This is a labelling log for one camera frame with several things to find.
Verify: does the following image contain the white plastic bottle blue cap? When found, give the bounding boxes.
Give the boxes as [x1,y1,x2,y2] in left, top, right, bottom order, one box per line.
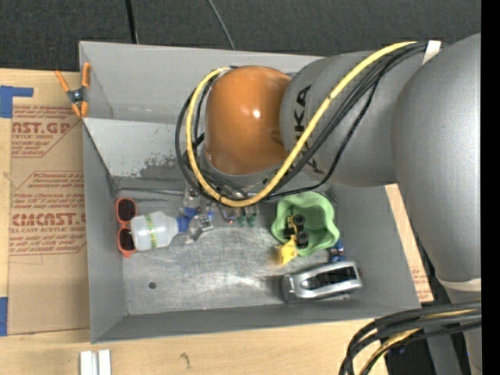
[129,208,195,252]

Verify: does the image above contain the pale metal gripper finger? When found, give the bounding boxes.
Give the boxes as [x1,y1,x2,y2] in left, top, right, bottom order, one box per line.
[182,187,202,215]
[185,212,216,245]

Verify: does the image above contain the orange sunglasses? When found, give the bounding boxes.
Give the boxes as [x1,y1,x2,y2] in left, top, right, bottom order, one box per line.
[115,197,139,258]

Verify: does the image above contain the silver and black hand tool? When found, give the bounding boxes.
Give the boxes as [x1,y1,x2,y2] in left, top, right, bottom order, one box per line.
[280,260,364,303]

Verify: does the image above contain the brown cardboard board red print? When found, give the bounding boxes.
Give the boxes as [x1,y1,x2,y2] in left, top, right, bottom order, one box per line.
[0,67,435,336]

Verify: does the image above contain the grey metal bin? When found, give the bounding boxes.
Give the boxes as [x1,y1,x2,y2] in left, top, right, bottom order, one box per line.
[77,40,423,345]

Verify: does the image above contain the yellow toy vehicle black wheels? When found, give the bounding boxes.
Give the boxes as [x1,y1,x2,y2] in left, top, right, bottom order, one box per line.
[273,213,310,266]

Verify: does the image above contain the green wavy bowl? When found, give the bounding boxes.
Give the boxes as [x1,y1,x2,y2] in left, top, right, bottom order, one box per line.
[270,191,341,258]

